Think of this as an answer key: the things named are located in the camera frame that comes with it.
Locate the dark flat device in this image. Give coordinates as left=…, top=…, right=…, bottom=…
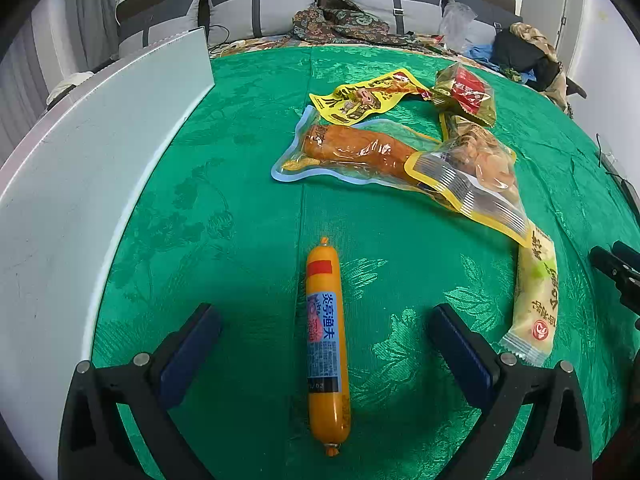
left=600, top=152, right=640, bottom=206

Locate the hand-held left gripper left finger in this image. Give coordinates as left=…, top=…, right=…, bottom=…
left=59, top=302, right=223, bottom=480

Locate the white pleated curtain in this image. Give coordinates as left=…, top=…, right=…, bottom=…
left=0, top=25, right=51, bottom=136

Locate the pile of clothes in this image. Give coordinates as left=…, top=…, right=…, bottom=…
left=510, top=22, right=588, bottom=116

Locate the white cardboard box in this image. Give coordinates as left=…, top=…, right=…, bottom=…
left=0, top=26, right=216, bottom=461

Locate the red label dried fruit packet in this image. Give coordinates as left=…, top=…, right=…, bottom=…
left=431, top=63, right=497, bottom=127

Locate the yellow printed snack packet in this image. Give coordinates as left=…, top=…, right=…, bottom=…
left=309, top=69, right=433, bottom=126

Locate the dark floral cloth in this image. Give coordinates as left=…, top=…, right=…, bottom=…
left=291, top=0, right=426, bottom=51

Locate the yellow-edged clear snack packet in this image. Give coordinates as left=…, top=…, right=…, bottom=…
left=404, top=112, right=533, bottom=248

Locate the orange sausage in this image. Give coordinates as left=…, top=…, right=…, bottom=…
left=305, top=236, right=352, bottom=457

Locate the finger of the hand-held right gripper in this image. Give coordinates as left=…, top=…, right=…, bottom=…
left=589, top=241, right=640, bottom=328

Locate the white cloth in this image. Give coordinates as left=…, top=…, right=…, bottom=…
left=47, top=72, right=96, bottom=106

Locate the white door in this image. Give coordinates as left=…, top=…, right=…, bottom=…
left=522, top=0, right=586, bottom=81

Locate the grey curtain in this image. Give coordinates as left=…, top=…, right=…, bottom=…
left=65, top=0, right=121, bottom=73

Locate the black bag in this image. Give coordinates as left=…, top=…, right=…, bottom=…
left=492, top=27, right=561, bottom=88

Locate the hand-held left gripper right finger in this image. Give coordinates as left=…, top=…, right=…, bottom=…
left=429, top=302, right=593, bottom=480

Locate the green patterned cloth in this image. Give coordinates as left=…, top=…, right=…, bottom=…
left=92, top=42, right=640, bottom=480

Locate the blue cloth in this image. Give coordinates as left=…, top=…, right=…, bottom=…
left=462, top=44, right=498, bottom=63

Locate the pale yellow snack packet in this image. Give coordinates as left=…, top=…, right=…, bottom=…
left=499, top=225, right=558, bottom=367

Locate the clear plastic bag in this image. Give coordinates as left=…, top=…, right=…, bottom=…
left=440, top=2, right=478, bottom=53

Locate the floral bed sheet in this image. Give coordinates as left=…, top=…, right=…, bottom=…
left=210, top=32, right=506, bottom=78

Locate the thin black cable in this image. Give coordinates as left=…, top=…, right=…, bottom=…
left=595, top=132, right=640, bottom=181

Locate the grey strapped cushion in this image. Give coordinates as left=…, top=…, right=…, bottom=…
left=332, top=0, right=446, bottom=36
left=116, top=0, right=206, bottom=58
left=442, top=0, right=523, bottom=46
left=206, top=0, right=321, bottom=46

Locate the clear chicken leg packet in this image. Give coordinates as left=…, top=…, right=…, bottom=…
left=271, top=106, right=451, bottom=196

